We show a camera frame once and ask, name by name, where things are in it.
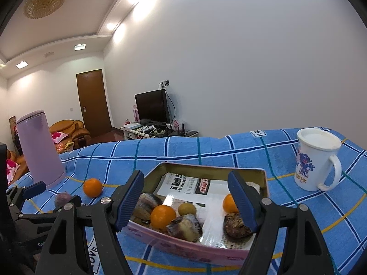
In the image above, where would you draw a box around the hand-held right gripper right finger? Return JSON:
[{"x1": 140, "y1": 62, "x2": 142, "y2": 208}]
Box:
[{"x1": 228, "y1": 170, "x2": 334, "y2": 275}]

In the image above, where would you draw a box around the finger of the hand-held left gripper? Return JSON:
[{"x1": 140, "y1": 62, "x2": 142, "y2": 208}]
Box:
[
  {"x1": 7, "y1": 181, "x2": 46, "y2": 221},
  {"x1": 16, "y1": 195, "x2": 82, "y2": 224}
]

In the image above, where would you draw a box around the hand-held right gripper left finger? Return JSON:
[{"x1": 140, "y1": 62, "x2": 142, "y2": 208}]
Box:
[{"x1": 34, "y1": 170, "x2": 145, "y2": 275}]

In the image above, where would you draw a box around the purple passion fruit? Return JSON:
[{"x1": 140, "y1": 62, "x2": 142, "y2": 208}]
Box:
[{"x1": 54, "y1": 192, "x2": 72, "y2": 208}]

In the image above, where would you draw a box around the brown taro piece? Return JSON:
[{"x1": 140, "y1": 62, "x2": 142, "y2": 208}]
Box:
[{"x1": 133, "y1": 206, "x2": 152, "y2": 222}]

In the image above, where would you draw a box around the orange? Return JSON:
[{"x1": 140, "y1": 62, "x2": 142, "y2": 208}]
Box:
[
  {"x1": 223, "y1": 193, "x2": 238, "y2": 213},
  {"x1": 150, "y1": 205, "x2": 177, "y2": 230},
  {"x1": 83, "y1": 178, "x2": 103, "y2": 198}
]

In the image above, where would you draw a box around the striped cake roll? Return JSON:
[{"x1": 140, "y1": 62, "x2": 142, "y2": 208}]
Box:
[
  {"x1": 166, "y1": 215, "x2": 203, "y2": 242},
  {"x1": 139, "y1": 192, "x2": 163, "y2": 215}
]

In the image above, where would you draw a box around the dark brown mangosteen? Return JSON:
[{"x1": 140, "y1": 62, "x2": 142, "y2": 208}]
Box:
[{"x1": 224, "y1": 212, "x2": 254, "y2": 239}]

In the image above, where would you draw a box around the small yellow-green round fruit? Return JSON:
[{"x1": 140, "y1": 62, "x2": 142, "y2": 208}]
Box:
[{"x1": 178, "y1": 202, "x2": 197, "y2": 217}]

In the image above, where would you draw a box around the pink tin box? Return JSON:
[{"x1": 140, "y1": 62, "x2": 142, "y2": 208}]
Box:
[{"x1": 126, "y1": 162, "x2": 268, "y2": 261}]

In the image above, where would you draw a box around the lilac thermos jug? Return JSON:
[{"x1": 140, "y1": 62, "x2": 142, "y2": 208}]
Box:
[{"x1": 16, "y1": 110, "x2": 66, "y2": 188}]

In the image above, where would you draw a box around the printed paper leaflet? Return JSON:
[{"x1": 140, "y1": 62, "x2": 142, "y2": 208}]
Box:
[{"x1": 135, "y1": 172, "x2": 261, "y2": 250}]

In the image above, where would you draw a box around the blue checked blanket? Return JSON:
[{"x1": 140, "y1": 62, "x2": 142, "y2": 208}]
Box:
[{"x1": 6, "y1": 127, "x2": 367, "y2": 275}]

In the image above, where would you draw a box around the orange leather sofa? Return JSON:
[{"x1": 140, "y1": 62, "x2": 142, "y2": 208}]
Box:
[{"x1": 49, "y1": 120, "x2": 91, "y2": 150}]

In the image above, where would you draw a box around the white mug purple print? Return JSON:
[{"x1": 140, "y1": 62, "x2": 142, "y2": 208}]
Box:
[{"x1": 294, "y1": 127, "x2": 342, "y2": 192}]

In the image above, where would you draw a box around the low television stand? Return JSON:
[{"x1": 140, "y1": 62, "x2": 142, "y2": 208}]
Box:
[{"x1": 120, "y1": 122, "x2": 199, "y2": 141}]

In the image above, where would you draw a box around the black router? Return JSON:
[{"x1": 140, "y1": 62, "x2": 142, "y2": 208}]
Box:
[{"x1": 166, "y1": 123, "x2": 186, "y2": 137}]

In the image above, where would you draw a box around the black television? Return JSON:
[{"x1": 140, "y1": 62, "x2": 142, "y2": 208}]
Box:
[{"x1": 135, "y1": 89, "x2": 170, "y2": 124}]

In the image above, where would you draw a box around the brown wooden door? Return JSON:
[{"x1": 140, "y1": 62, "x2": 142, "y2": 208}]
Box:
[{"x1": 76, "y1": 69, "x2": 112, "y2": 135}]

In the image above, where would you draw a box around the golden round ceiling lamp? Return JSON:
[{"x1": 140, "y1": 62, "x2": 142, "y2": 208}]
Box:
[{"x1": 24, "y1": 0, "x2": 66, "y2": 19}]

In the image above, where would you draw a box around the black power cable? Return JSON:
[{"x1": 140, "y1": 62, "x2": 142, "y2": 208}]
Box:
[{"x1": 165, "y1": 86, "x2": 176, "y2": 121}]

